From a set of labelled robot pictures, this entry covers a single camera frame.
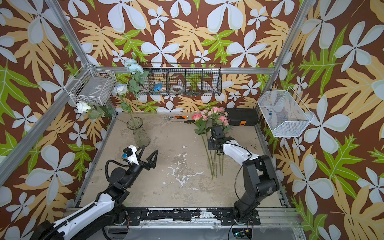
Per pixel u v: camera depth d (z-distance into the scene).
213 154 0.98
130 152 0.63
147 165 0.68
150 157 0.68
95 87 0.86
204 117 1.12
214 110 1.01
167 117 1.16
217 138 0.72
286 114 0.84
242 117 1.14
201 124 1.08
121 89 0.78
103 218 0.57
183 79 0.97
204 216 0.75
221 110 1.13
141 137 1.06
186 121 1.14
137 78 0.82
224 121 1.03
